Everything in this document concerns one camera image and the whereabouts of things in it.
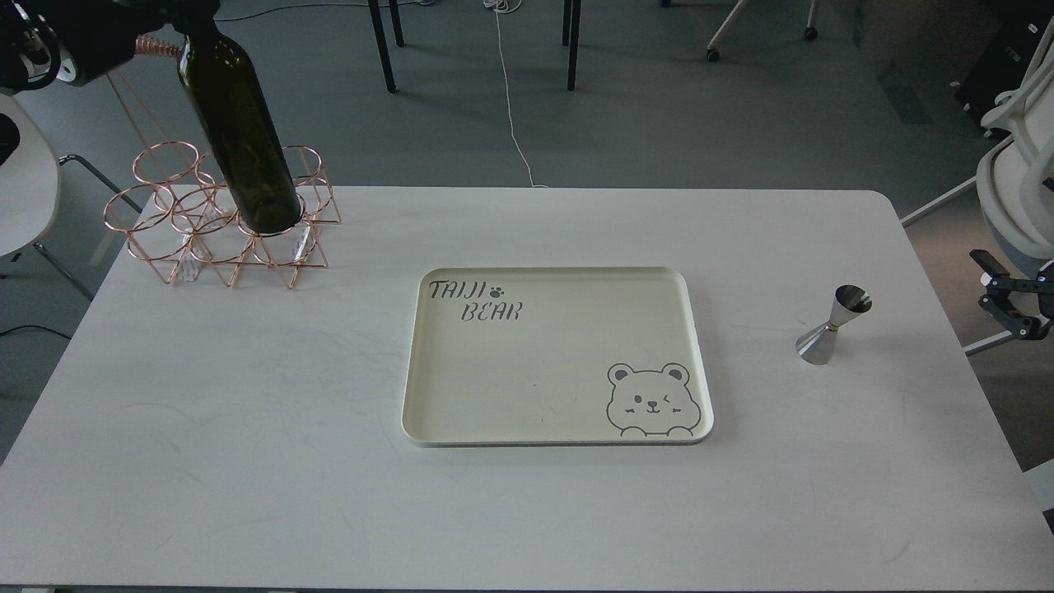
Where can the black box on floor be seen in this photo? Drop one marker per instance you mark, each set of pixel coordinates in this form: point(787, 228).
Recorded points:
point(1002, 65)

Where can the white office chair right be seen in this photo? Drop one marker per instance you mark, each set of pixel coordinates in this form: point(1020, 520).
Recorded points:
point(1014, 180)

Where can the dark green wine bottle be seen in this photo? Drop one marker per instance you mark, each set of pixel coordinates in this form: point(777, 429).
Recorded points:
point(239, 132)

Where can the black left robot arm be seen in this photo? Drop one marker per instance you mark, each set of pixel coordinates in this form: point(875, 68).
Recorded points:
point(30, 50)

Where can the white chair base casters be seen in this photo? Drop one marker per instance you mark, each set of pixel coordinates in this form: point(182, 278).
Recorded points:
point(755, 23)

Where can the copper wire bottle rack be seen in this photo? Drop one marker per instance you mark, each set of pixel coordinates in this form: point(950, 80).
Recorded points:
point(180, 217)

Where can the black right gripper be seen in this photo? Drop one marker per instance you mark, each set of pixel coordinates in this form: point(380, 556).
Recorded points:
point(1000, 306)

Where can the cream bear serving tray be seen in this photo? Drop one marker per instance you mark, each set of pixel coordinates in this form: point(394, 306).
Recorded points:
point(555, 357)

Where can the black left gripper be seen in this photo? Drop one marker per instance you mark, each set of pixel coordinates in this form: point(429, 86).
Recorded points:
point(97, 36)

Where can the black table legs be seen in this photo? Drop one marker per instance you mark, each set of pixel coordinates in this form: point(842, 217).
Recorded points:
point(475, 51)

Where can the steel double jigger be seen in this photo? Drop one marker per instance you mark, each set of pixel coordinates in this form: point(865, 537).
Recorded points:
point(818, 345)

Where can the white chair left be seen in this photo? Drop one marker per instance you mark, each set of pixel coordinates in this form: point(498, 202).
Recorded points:
point(30, 177)

